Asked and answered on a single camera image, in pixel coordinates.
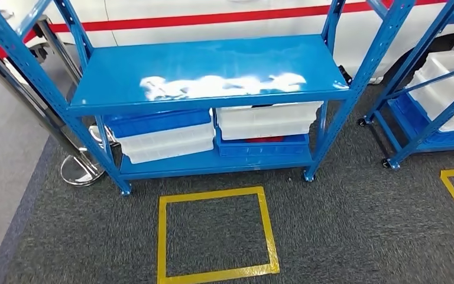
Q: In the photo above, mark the red plastic part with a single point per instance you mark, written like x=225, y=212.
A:
x=264, y=139

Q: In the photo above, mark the blue metal shelf rack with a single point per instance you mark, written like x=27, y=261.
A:
x=211, y=66
x=407, y=141

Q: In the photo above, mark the white plastic bin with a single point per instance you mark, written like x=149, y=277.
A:
x=446, y=90
x=266, y=115
x=266, y=131
x=164, y=139
x=168, y=154

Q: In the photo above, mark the white car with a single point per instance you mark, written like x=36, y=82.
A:
x=231, y=29

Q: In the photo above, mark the red barrier belt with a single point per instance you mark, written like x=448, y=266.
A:
x=211, y=17

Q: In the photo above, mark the chrome stanchion with round base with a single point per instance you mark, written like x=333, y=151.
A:
x=74, y=164

